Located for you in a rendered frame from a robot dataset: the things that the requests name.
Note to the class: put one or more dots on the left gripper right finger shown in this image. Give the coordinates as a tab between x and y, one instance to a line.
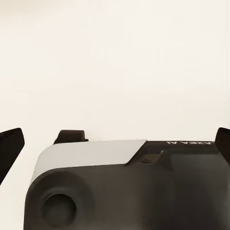
222	142

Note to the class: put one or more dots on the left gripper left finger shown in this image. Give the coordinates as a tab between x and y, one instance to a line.
11	144

